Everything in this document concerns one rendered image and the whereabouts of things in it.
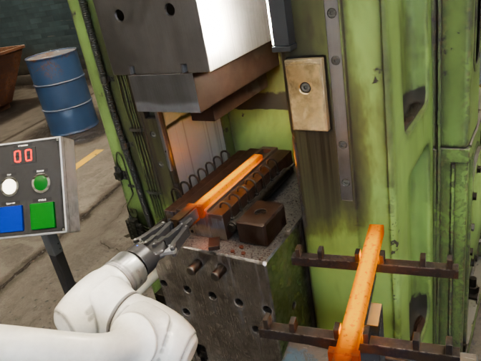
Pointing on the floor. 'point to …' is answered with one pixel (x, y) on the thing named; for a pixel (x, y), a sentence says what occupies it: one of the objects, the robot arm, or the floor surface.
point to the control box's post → (53, 246)
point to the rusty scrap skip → (8, 73)
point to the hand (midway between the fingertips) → (185, 218)
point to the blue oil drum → (62, 91)
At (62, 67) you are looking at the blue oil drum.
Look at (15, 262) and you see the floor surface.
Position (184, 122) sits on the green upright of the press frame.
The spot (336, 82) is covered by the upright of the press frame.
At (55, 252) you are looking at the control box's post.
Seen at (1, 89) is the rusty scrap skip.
